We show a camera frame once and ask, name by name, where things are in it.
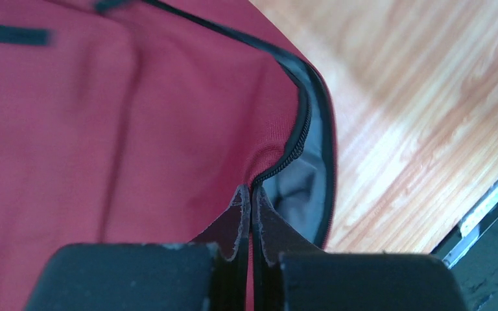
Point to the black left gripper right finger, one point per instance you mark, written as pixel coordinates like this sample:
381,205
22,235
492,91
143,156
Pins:
290,273

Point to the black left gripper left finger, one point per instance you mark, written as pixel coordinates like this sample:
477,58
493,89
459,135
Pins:
207,273

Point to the red backpack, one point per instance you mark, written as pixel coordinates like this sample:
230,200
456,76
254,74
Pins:
137,121

